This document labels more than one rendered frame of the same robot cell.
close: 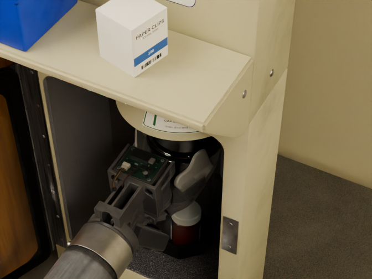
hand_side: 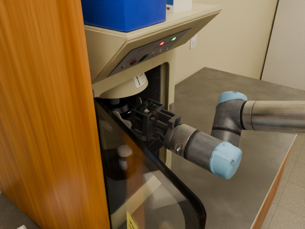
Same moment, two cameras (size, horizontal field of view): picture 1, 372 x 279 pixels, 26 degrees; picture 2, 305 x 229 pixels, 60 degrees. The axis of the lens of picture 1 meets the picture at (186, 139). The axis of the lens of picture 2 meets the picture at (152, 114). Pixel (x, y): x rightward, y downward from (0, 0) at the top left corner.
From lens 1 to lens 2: 97 cm
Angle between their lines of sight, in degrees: 63
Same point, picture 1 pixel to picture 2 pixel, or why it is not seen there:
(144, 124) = (136, 88)
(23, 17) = not seen: outside the picture
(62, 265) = (203, 141)
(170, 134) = (145, 84)
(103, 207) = (172, 119)
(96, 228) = (181, 127)
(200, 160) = (140, 102)
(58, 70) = (182, 18)
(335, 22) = not seen: hidden behind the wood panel
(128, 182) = (158, 111)
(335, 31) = not seen: hidden behind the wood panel
